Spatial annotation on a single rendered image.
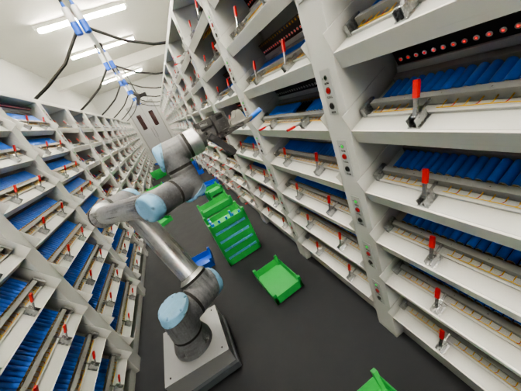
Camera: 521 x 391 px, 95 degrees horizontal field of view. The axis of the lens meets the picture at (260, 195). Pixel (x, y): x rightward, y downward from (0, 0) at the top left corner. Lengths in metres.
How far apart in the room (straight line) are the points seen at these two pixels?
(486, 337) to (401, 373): 0.42
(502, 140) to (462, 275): 0.39
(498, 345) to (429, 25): 0.78
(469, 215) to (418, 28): 0.38
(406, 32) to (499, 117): 0.21
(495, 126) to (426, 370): 0.96
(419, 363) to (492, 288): 0.59
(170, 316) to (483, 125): 1.20
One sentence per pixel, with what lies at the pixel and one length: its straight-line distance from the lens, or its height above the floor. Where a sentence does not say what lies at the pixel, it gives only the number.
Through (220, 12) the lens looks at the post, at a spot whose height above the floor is 1.49.
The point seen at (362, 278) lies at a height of 0.17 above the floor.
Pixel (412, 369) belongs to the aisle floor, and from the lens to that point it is 1.28.
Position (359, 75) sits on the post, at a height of 1.07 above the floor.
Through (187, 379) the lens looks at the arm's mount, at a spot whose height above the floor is 0.14.
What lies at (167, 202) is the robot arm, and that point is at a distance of 0.79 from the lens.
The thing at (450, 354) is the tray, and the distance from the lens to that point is 1.15.
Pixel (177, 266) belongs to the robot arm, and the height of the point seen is 0.52.
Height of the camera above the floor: 1.14
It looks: 23 degrees down
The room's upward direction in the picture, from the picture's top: 23 degrees counter-clockwise
